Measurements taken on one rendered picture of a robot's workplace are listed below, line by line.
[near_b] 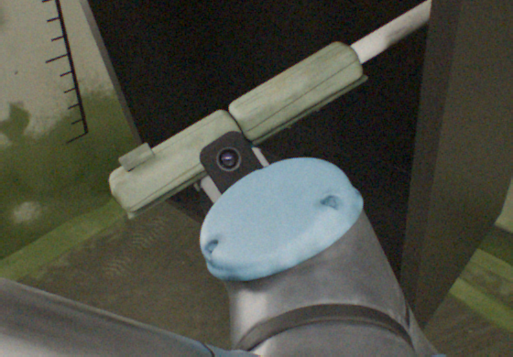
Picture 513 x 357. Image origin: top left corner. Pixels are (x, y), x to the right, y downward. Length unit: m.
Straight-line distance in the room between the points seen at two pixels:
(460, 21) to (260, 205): 0.27
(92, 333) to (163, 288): 1.41
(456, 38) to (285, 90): 0.19
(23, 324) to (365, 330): 0.14
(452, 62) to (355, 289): 0.30
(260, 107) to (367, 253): 0.33
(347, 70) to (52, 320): 0.50
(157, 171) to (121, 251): 1.12
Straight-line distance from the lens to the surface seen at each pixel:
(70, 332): 0.17
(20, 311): 0.17
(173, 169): 0.60
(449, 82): 0.53
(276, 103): 0.60
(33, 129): 1.59
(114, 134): 1.75
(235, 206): 0.31
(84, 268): 1.68
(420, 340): 0.39
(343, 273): 0.27
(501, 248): 1.74
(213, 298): 1.54
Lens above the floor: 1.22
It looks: 37 degrees down
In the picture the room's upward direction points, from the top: straight up
